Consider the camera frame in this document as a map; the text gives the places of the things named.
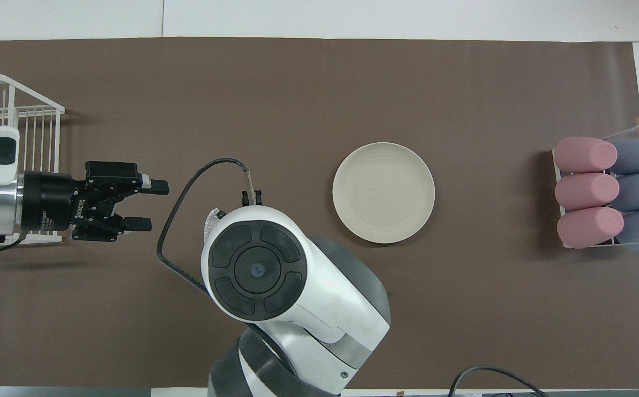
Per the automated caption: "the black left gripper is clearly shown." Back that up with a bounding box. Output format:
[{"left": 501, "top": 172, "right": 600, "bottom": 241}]
[{"left": 22, "top": 160, "right": 170, "bottom": 243}]

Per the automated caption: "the cream round plate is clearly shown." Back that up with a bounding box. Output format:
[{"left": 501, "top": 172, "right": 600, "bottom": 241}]
[{"left": 332, "top": 142, "right": 436, "bottom": 244}]

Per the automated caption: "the brown table mat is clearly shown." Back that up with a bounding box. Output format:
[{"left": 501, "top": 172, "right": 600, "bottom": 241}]
[{"left": 0, "top": 37, "right": 639, "bottom": 389}]

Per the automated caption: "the pink plastic cup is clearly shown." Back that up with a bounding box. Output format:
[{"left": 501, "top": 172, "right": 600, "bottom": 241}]
[
  {"left": 552, "top": 137, "right": 618, "bottom": 173},
  {"left": 554, "top": 173, "right": 620, "bottom": 211},
  {"left": 557, "top": 207, "right": 625, "bottom": 249}
]

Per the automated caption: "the white wire dish rack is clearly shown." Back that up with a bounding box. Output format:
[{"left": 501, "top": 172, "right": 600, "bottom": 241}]
[{"left": 0, "top": 74, "right": 66, "bottom": 246}]

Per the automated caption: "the black cable loop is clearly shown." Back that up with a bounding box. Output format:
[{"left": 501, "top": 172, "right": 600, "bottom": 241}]
[{"left": 449, "top": 366, "right": 546, "bottom": 397}]

